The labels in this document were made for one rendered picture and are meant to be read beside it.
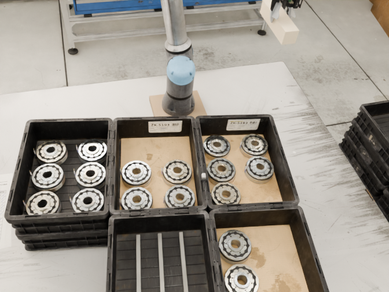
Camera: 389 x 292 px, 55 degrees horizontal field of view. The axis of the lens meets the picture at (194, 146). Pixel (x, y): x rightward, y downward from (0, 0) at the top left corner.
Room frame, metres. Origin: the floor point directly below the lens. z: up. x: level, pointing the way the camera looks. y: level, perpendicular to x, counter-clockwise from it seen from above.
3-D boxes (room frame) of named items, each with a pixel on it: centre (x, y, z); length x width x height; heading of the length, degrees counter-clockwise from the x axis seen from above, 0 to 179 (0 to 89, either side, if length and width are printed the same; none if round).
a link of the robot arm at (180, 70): (1.24, 0.10, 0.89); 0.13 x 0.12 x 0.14; 8
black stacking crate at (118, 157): (0.76, 0.12, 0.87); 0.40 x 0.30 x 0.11; 11
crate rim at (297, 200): (0.82, -0.17, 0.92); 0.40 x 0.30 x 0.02; 11
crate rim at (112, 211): (0.76, 0.12, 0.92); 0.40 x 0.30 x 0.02; 11
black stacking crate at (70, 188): (0.70, 0.41, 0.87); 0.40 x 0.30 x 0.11; 11
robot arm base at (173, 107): (1.24, 0.10, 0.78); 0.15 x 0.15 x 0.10
